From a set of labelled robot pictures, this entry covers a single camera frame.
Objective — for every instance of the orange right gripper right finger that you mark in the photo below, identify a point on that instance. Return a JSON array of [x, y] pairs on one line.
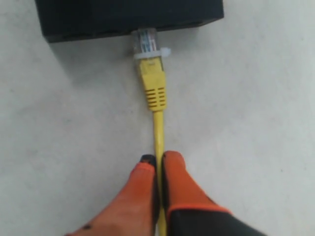
[[189, 211]]

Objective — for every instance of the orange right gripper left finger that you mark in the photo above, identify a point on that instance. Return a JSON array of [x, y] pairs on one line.
[[134, 211]]

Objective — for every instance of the small black electronic box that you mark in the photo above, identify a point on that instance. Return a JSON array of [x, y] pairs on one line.
[[71, 20]]

